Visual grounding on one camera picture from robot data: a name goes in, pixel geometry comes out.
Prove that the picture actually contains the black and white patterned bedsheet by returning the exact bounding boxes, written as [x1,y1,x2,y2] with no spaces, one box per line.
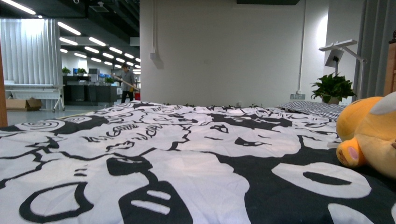
[0,101,396,224]

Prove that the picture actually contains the cardboard box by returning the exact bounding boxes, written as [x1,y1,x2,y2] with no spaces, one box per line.
[6,98,42,111]

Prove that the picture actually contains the white desk lamp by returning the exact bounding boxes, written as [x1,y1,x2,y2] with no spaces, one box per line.
[318,39,368,99]

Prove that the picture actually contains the person in grey shirt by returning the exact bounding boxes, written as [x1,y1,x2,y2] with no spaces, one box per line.
[120,63,134,103]

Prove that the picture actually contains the long wooden plank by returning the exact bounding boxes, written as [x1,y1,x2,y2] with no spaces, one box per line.
[111,75,141,92]

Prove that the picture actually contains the orange plush toy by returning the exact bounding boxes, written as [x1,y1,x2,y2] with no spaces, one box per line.
[336,92,396,179]

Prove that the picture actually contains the wooden shelf unit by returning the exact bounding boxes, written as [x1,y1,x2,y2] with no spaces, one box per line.
[383,31,396,96]

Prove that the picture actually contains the striped grey pillow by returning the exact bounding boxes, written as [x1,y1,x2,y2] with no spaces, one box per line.
[276,101,346,120]

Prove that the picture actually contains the grey curtain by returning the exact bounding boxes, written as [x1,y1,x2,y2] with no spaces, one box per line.
[356,0,396,98]

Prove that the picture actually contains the wall power socket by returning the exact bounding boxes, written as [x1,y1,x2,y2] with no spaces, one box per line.
[290,93,305,100]

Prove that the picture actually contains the white curtain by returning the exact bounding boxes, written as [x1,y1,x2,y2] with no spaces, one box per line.
[0,18,64,109]

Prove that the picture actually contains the green potted plant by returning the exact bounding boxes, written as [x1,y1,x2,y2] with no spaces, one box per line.
[311,73,356,103]

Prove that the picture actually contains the white folding table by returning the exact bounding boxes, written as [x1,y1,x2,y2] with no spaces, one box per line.
[5,84,65,112]

